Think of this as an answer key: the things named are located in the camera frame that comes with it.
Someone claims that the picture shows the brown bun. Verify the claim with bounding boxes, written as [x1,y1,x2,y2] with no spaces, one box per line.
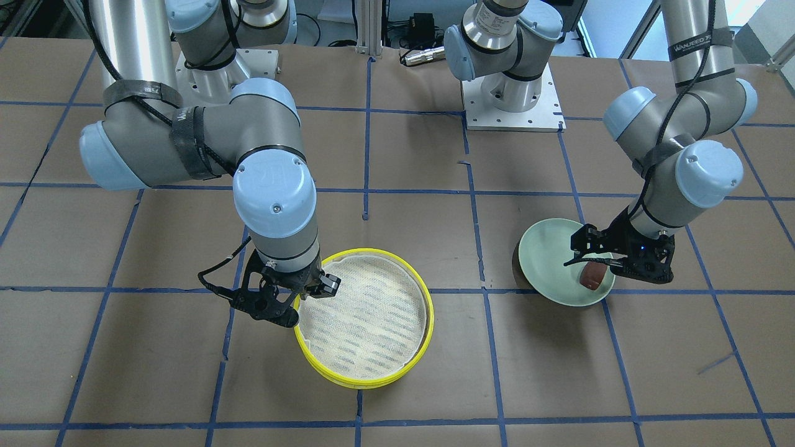
[579,261,609,291]

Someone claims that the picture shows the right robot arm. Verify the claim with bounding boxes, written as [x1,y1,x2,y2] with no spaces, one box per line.
[79,1,340,327]

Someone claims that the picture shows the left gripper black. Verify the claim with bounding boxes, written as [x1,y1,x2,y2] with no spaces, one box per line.
[568,211,675,284]

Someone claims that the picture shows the yellow steamer layer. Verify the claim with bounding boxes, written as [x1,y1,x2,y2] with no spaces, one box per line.
[301,345,428,390]
[294,247,435,379]

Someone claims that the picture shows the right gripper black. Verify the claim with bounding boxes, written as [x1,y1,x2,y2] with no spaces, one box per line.
[230,253,342,328]

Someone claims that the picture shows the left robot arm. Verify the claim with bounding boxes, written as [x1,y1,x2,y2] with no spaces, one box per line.
[443,1,758,284]

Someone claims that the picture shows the silver metal cylinder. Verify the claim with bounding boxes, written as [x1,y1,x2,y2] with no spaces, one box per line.
[399,47,446,67]

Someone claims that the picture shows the aluminium frame post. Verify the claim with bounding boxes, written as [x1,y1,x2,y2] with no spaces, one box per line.
[353,1,385,60]

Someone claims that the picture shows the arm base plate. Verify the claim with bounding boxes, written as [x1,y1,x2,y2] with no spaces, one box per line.
[175,49,280,106]
[461,65,566,132]

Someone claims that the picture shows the pale green plate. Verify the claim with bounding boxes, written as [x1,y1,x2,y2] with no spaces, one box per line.
[519,218,616,307]

